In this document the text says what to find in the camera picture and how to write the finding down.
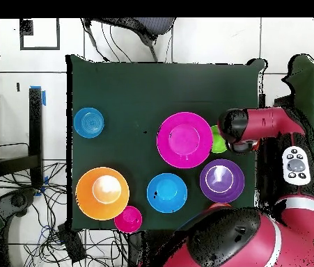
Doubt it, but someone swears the large pink bowl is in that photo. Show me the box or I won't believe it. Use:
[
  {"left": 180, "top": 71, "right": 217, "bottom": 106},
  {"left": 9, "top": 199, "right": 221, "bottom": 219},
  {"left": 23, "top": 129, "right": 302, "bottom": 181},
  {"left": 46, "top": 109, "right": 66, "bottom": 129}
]
[{"left": 156, "top": 111, "right": 214, "bottom": 170}]

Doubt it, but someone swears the medium blue bowl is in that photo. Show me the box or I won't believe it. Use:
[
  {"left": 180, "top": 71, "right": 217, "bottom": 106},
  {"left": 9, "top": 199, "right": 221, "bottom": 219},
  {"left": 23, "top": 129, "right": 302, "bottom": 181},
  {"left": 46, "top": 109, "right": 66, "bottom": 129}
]
[{"left": 146, "top": 172, "right": 189, "bottom": 214}]

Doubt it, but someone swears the small green bowl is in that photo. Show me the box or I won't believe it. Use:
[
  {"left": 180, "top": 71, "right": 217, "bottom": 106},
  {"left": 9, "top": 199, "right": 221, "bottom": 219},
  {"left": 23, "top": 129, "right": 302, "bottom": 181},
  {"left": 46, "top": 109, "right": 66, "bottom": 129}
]
[{"left": 210, "top": 124, "right": 228, "bottom": 154}]

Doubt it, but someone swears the dark green tablecloth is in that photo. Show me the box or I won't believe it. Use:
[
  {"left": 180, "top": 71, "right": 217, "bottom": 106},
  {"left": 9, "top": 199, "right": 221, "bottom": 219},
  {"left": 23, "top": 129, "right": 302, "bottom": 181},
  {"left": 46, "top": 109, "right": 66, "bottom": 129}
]
[{"left": 65, "top": 54, "right": 267, "bottom": 232}]

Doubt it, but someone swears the small blue bowl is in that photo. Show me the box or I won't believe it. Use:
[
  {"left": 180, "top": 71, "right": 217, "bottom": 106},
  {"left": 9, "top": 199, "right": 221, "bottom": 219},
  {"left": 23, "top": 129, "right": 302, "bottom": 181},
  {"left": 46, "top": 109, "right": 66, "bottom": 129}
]
[{"left": 73, "top": 107, "right": 105, "bottom": 139}]

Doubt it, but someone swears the purple bowl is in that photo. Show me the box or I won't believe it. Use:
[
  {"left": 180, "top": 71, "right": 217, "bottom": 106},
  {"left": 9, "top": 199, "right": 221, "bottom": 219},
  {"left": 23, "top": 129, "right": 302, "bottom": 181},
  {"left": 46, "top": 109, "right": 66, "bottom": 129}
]
[{"left": 199, "top": 158, "right": 246, "bottom": 204}]

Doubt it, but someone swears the small pink-red bowl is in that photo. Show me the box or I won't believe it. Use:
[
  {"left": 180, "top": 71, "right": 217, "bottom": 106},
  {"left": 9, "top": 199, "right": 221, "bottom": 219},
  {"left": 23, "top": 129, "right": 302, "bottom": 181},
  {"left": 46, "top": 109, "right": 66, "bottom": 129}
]
[{"left": 113, "top": 205, "right": 143, "bottom": 234}]

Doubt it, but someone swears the large orange bowl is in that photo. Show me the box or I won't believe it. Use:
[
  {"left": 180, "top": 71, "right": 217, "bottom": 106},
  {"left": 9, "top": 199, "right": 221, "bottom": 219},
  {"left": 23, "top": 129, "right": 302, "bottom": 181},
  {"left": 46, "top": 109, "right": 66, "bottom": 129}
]
[{"left": 74, "top": 166, "right": 130, "bottom": 221}]

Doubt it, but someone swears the grey mesh office chair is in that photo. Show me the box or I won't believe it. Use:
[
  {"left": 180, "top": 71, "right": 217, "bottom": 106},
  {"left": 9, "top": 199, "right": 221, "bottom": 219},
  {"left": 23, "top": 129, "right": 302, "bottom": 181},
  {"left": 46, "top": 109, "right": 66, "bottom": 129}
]
[{"left": 80, "top": 17, "right": 176, "bottom": 63}]

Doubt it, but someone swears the blue tape strip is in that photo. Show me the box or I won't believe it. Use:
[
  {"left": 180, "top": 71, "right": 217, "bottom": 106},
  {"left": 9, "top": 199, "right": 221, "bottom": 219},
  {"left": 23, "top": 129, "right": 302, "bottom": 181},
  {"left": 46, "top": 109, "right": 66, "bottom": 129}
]
[{"left": 30, "top": 85, "right": 47, "bottom": 107}]

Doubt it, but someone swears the black metal stand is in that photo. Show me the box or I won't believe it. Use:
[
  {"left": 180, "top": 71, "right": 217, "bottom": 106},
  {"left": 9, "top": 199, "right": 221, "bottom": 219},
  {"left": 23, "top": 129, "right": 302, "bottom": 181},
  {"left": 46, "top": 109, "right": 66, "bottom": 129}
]
[{"left": 0, "top": 87, "right": 46, "bottom": 187}]

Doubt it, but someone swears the black power strip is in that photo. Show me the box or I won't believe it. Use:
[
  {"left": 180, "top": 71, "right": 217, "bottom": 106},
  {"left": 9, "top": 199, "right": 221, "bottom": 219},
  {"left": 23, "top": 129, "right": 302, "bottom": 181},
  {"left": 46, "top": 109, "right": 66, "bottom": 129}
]
[{"left": 56, "top": 222, "right": 87, "bottom": 264}]

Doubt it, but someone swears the black chair base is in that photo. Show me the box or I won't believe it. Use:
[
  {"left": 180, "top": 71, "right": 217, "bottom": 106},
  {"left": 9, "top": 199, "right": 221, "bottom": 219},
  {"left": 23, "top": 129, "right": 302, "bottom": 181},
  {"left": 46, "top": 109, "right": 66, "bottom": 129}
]
[{"left": 0, "top": 188, "right": 38, "bottom": 223}]

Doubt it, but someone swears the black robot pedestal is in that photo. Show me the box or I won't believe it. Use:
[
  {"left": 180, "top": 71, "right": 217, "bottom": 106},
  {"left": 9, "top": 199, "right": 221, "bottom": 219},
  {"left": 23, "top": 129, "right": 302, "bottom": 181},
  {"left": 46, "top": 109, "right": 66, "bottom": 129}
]
[{"left": 128, "top": 229, "right": 180, "bottom": 267}]

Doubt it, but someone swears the tangle of floor cables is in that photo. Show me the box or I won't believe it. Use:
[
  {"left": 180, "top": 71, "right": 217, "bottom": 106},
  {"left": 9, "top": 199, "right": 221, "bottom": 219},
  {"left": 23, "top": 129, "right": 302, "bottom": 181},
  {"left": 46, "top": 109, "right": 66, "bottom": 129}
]
[{"left": 0, "top": 143, "right": 129, "bottom": 267}]

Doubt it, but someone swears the black square floor frame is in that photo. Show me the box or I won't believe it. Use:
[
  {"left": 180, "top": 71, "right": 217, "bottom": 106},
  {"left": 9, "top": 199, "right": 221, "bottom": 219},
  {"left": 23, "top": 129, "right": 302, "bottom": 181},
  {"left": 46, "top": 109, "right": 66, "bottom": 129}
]
[{"left": 19, "top": 17, "right": 61, "bottom": 51}]

